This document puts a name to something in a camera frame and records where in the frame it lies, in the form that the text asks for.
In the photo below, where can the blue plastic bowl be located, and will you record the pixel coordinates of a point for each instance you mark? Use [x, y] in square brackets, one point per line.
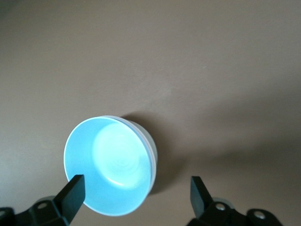
[110, 153]

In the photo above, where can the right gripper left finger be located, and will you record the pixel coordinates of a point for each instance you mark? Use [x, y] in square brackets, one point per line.
[68, 202]

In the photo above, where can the brown table cover sheet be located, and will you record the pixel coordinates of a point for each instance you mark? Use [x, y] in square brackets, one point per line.
[188, 58]

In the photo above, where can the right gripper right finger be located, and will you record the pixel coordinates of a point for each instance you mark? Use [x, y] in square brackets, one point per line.
[202, 207]

